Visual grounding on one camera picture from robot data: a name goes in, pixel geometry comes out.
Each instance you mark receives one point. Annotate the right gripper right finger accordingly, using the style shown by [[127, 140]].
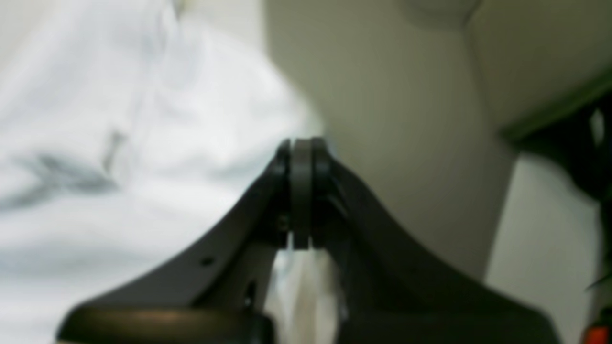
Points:
[[393, 290]]

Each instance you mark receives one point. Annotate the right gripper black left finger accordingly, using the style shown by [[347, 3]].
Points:
[[211, 293]]

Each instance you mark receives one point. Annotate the white t-shirt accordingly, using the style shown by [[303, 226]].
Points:
[[128, 129]]

